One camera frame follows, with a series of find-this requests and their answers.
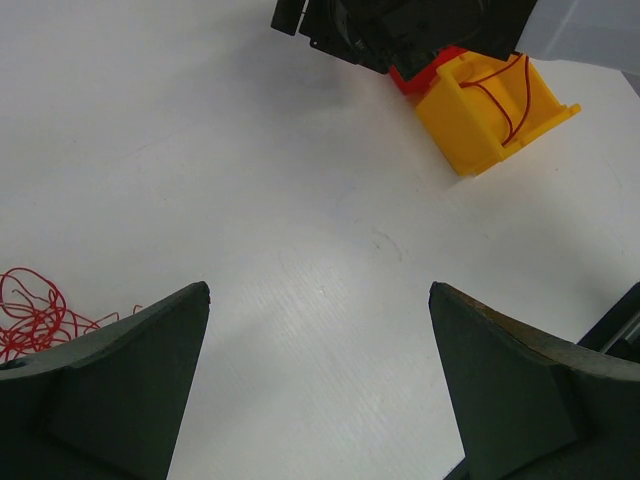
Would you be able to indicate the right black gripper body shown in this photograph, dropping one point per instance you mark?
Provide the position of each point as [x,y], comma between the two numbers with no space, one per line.
[405,35]

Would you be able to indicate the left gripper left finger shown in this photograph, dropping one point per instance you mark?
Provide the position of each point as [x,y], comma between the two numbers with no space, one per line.
[109,404]

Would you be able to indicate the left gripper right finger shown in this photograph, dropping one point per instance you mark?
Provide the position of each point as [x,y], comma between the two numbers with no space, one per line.
[529,405]

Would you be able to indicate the red storage bin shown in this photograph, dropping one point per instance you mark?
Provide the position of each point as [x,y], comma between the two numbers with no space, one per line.
[420,83]

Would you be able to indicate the yellow storage bin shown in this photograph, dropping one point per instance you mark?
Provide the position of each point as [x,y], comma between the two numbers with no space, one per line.
[480,111]

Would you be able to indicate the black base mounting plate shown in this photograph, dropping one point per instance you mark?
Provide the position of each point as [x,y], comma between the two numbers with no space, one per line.
[616,334]

